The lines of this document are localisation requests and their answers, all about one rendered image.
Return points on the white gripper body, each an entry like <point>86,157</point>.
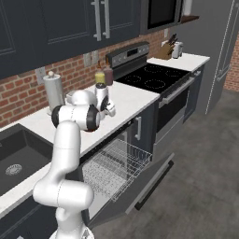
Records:
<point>110,109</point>

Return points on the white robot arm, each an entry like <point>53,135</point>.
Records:
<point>63,155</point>

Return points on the narrow dark lower cupboard door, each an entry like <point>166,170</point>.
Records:
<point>146,127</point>

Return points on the dishwasher door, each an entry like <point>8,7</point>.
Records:
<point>124,199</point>

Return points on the dark upper cupboard door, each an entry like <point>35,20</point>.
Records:
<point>15,34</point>
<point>124,18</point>
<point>68,28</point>

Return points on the dark red sauce bottle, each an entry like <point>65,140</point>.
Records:
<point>108,75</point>

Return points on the yellow-green sauce bottle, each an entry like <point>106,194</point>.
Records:
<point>99,76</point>

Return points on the black stove with oven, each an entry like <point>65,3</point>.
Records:
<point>155,81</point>

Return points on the grey paper towel holder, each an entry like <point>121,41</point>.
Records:
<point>54,90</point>

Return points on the wooden knife block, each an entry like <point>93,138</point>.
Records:
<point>165,49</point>

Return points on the dark lower cupboard beside stove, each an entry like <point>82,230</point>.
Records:
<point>193,93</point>

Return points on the white small countertop appliance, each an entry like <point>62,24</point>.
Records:
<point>177,49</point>

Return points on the black sink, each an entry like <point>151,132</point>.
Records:
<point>21,155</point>

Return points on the black microwave oven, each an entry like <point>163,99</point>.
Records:
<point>161,14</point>

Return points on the grey fridge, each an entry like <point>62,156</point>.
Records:
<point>202,46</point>

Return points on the white jar on shelf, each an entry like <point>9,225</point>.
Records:
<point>187,7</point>

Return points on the dark cupboard under sink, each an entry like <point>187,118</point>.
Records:
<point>28,221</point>

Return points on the grey double wall outlet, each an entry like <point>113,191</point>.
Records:
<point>91,59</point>

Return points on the brown wall shelf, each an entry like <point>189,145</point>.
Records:
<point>189,18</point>

